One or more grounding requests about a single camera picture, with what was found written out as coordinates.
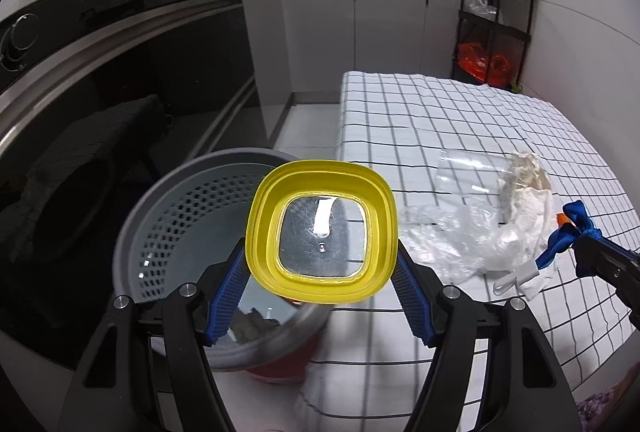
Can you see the white checkered tablecloth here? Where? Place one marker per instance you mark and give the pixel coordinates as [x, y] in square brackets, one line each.
[369, 370]

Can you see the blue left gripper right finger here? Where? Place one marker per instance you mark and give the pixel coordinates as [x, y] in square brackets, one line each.
[413, 298]

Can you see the clear plastic bag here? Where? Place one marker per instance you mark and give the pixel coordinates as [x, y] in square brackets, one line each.
[460, 242]

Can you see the black metal shelf rack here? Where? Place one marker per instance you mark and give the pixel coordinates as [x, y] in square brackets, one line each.
[500, 27]

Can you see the grey perforated trash basket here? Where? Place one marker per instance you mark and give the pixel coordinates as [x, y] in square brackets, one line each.
[194, 217]

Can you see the red plastic bag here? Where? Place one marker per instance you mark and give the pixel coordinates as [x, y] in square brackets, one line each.
[493, 70]

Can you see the person's right hand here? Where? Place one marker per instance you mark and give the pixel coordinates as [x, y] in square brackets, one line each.
[615, 409]

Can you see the clear plastic container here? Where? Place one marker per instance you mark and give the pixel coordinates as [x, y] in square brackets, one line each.
[474, 177]

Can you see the yellow rimmed container lid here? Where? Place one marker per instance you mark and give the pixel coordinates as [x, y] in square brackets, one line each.
[322, 232]

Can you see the black oven front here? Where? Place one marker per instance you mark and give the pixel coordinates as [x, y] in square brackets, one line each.
[99, 100]

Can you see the orange peel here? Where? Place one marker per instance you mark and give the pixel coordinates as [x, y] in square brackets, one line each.
[562, 219]

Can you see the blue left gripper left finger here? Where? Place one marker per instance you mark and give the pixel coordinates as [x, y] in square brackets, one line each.
[227, 297]

